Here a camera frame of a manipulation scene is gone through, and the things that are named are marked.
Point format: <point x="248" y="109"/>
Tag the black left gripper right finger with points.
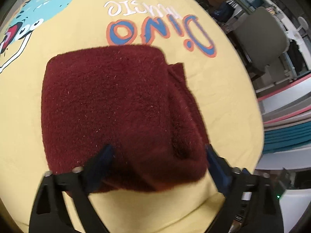
<point x="250" y="204"/>

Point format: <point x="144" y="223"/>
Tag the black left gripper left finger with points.
<point x="49" y="212"/>

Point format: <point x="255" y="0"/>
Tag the yellow dinosaur print bedsheet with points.
<point x="39" y="30"/>

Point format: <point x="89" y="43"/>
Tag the grey office chair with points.
<point x="262" y="39"/>

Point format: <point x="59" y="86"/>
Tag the dark red knit sweater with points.
<point x="130" y="98"/>

